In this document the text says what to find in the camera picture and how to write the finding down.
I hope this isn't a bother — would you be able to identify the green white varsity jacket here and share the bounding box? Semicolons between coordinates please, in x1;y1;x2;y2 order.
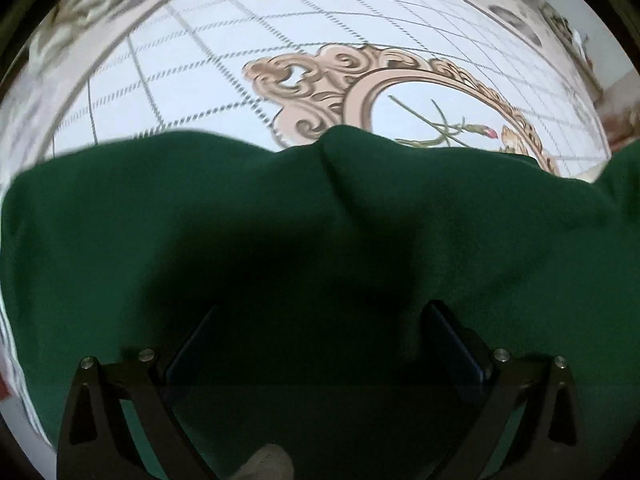
1;127;639;479

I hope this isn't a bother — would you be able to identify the white quilted floral mat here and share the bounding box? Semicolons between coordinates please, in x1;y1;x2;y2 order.
41;0;614;179

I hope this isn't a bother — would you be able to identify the cream fluffy garment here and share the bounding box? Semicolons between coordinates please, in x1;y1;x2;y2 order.
28;0;122;76

